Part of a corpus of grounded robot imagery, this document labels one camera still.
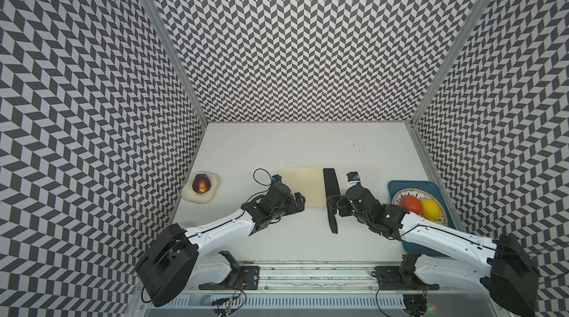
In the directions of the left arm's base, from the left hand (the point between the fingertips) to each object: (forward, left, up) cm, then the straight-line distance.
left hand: (295, 203), depth 85 cm
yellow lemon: (-2, -52, -2) cm, 52 cm away
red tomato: (0, -45, 0) cm, 45 cm away
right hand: (0, -17, +3) cm, 17 cm away
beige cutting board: (+12, -6, -4) cm, 14 cm away
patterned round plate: (-4, -57, -4) cm, 57 cm away
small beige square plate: (+6, +45, -4) cm, 45 cm away
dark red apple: (+8, +38, +1) cm, 39 cm away
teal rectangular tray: (+10, -44, -6) cm, 45 cm away
